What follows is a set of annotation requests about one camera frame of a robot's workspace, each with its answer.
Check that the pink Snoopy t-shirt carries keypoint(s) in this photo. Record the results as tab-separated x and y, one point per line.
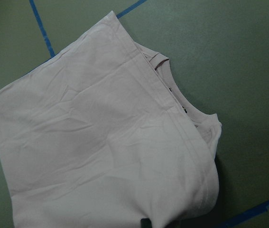
100	136

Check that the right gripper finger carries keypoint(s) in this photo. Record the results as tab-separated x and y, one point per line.
145	223

